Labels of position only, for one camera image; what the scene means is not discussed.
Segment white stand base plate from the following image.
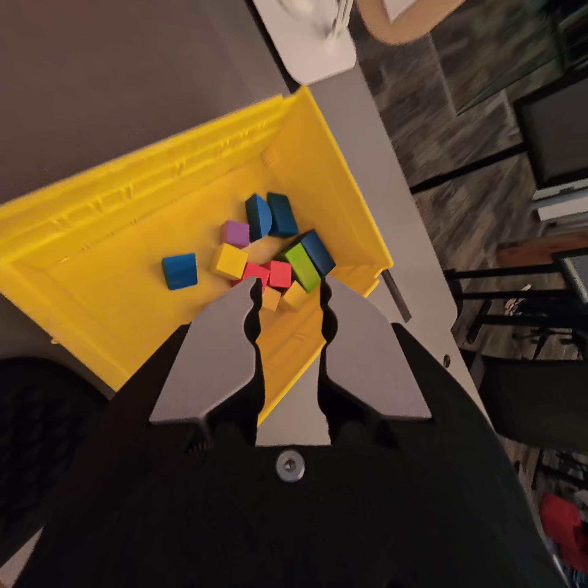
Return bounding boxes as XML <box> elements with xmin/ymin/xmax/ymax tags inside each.
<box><xmin>253</xmin><ymin>0</ymin><xmax>356</xmax><ymax>85</ymax></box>

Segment yellow plastic bin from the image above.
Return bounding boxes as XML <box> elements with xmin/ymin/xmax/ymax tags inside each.
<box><xmin>0</xmin><ymin>85</ymin><xmax>394</xmax><ymax>425</ymax></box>

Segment yellow wooden block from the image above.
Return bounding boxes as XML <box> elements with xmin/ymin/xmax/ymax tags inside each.
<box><xmin>210</xmin><ymin>243</ymin><xmax>249</xmax><ymax>280</ymax></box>

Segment blue rectangular block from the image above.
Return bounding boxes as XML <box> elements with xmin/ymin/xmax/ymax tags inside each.
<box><xmin>266</xmin><ymin>192</ymin><xmax>299</xmax><ymax>238</ymax></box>

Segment rolling display screen stand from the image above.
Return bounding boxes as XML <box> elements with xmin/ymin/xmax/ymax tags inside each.
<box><xmin>512</xmin><ymin>80</ymin><xmax>588</xmax><ymax>191</ymax></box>

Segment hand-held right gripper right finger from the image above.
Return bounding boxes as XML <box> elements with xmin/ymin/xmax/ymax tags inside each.
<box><xmin>317</xmin><ymin>276</ymin><xmax>433</xmax><ymax>445</ymax></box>

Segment blue half-cylinder block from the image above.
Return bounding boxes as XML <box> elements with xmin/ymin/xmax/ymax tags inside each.
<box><xmin>245</xmin><ymin>194</ymin><xmax>273</xmax><ymax>242</ymax></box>

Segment red wooden cube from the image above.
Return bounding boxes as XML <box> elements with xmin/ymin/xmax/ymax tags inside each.
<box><xmin>232</xmin><ymin>262</ymin><xmax>270</xmax><ymax>292</ymax></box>
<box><xmin>262</xmin><ymin>260</ymin><xmax>293</xmax><ymax>289</ymax></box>

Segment dark blue wooden block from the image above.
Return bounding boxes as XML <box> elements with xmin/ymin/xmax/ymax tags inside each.
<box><xmin>287</xmin><ymin>230</ymin><xmax>336</xmax><ymax>277</ymax></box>

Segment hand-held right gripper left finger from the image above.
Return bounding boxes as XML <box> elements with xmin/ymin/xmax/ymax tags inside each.
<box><xmin>148</xmin><ymin>277</ymin><xmax>266</xmax><ymax>446</ymax></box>

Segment green wooden block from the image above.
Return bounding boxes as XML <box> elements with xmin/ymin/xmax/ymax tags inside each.
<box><xmin>276</xmin><ymin>243</ymin><xmax>321</xmax><ymax>293</ymax></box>

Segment black metal stand legs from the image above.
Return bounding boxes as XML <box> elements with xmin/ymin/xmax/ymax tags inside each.
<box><xmin>409</xmin><ymin>142</ymin><xmax>526</xmax><ymax>194</ymax></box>

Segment black table strip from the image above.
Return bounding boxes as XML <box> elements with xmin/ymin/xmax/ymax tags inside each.
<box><xmin>381</xmin><ymin>269</ymin><xmax>412</xmax><ymax>322</ymax></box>

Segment red storage tote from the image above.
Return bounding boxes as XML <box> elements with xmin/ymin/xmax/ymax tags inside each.
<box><xmin>540</xmin><ymin>492</ymin><xmax>588</xmax><ymax>572</ymax></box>

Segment purple wooden cube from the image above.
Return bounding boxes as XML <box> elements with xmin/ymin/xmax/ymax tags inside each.
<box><xmin>220</xmin><ymin>220</ymin><xmax>250</xmax><ymax>249</ymax></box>

